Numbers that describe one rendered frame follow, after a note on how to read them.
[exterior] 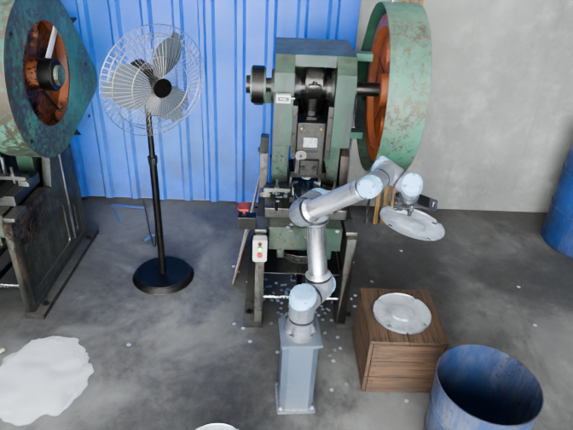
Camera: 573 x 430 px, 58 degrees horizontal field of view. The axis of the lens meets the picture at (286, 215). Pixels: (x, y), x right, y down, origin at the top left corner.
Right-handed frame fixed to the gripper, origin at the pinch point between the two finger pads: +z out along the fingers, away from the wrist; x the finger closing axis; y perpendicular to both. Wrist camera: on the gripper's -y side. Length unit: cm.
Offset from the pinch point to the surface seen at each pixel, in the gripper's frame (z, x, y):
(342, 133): 28, -42, 37
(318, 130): 29, -42, 50
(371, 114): 55, -67, 27
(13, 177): 32, 9, 211
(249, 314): 90, 52, 77
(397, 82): -11, -52, 14
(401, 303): 65, 31, -6
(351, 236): 56, 3, 25
